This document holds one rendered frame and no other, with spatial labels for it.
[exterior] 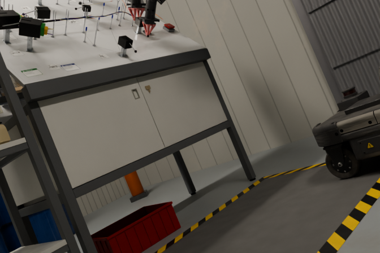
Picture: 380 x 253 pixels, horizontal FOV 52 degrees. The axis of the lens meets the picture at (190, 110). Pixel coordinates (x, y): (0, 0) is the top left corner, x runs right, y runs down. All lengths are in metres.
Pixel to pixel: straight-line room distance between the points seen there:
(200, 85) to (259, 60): 1.17
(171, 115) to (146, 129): 0.20
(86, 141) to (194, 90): 0.79
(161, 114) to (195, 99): 0.29
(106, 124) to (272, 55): 1.87
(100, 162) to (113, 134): 0.16
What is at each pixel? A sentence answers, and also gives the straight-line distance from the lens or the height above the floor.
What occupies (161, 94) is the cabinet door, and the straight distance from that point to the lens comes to 2.11.
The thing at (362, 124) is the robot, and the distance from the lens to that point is 1.62.
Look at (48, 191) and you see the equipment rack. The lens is 1.62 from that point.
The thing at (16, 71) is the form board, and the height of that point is 0.95.
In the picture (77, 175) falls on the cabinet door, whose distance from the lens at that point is 1.73.
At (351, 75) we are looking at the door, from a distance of 3.08.
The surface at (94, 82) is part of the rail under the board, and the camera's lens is 1.85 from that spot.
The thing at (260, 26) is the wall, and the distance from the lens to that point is 3.38.
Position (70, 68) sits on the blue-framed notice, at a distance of 1.88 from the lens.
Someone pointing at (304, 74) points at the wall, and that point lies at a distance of 3.26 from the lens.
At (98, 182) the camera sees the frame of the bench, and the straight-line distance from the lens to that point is 1.77.
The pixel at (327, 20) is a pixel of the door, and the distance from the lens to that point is 3.09.
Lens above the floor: 0.45
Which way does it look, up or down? 2 degrees up
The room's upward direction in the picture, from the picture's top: 23 degrees counter-clockwise
